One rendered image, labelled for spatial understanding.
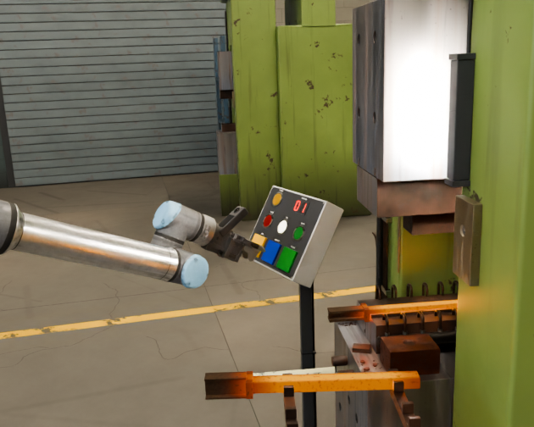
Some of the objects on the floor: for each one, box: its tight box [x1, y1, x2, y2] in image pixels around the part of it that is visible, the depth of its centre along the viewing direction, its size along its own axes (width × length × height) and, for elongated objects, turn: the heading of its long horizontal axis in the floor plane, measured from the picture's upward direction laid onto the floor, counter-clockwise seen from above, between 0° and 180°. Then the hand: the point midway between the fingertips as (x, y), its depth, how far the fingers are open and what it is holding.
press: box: [216, 0, 371, 221], centre depth 666 cm, size 220×123×290 cm, turn 112°
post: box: [299, 284, 314, 427], centre depth 225 cm, size 4×4×108 cm
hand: (262, 247), depth 194 cm, fingers closed
